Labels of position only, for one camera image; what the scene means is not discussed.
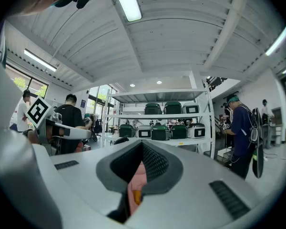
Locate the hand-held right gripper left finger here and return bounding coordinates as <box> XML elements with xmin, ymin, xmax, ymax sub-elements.
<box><xmin>32</xmin><ymin>139</ymin><xmax>143</xmax><ymax>229</ymax></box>

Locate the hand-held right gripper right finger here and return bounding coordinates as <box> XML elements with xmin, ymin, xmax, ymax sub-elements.
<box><xmin>125</xmin><ymin>139</ymin><xmax>265</xmax><ymax>229</ymax></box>

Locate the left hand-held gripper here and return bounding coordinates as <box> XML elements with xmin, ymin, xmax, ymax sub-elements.
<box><xmin>27</xmin><ymin>96</ymin><xmax>92</xmax><ymax>146</ymax></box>

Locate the person's left forearm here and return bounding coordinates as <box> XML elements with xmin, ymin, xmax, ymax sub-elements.
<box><xmin>27</xmin><ymin>129</ymin><xmax>39</xmax><ymax>145</ymax></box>

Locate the white box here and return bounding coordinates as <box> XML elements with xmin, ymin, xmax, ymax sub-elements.
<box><xmin>218</xmin><ymin>146</ymin><xmax>234</xmax><ymax>157</ymax></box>

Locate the green rice cooker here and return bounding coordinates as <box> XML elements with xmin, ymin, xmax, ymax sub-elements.
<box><xmin>144</xmin><ymin>103</ymin><xmax>163</xmax><ymax>115</ymax></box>
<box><xmin>119</xmin><ymin>124</ymin><xmax>136</xmax><ymax>138</ymax></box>
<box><xmin>170</xmin><ymin>124</ymin><xmax>188</xmax><ymax>140</ymax></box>
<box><xmin>152</xmin><ymin>125</ymin><xmax>171</xmax><ymax>141</ymax></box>
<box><xmin>163</xmin><ymin>101</ymin><xmax>183</xmax><ymax>115</ymax></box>

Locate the white rice cooker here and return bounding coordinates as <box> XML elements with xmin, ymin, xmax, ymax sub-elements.
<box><xmin>187</xmin><ymin>123</ymin><xmax>205</xmax><ymax>139</ymax></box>
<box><xmin>182</xmin><ymin>102</ymin><xmax>200</xmax><ymax>115</ymax></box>
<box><xmin>135</xmin><ymin>125</ymin><xmax>153</xmax><ymax>138</ymax></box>

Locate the black framed window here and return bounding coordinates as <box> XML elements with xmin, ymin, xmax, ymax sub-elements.
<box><xmin>6</xmin><ymin>64</ymin><xmax>50</xmax><ymax>99</ymax></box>

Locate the black and green device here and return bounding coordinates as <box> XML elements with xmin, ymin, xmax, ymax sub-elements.
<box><xmin>252</xmin><ymin>143</ymin><xmax>265</xmax><ymax>179</ymax></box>

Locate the white metal shelf rack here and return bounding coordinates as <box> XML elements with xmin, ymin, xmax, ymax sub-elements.
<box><xmin>102</xmin><ymin>88</ymin><xmax>216</xmax><ymax>159</ymax></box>

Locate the black staircase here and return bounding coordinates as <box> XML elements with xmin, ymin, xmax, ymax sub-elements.
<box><xmin>206</xmin><ymin>76</ymin><xmax>228</xmax><ymax>92</ymax></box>

